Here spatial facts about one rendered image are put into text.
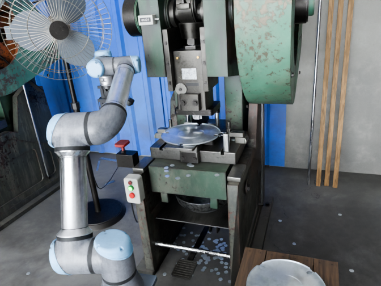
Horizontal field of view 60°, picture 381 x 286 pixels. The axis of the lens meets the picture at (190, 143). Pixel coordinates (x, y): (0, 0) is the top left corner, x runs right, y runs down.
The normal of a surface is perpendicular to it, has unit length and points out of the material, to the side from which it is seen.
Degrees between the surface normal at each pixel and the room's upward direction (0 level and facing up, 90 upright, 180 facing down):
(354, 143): 90
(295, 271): 0
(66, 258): 64
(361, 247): 0
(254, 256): 0
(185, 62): 90
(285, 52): 110
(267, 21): 94
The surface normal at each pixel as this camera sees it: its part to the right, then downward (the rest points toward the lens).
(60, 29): 0.36, 0.43
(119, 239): 0.05, -0.92
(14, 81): 0.93, 0.07
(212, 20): -0.33, 0.38
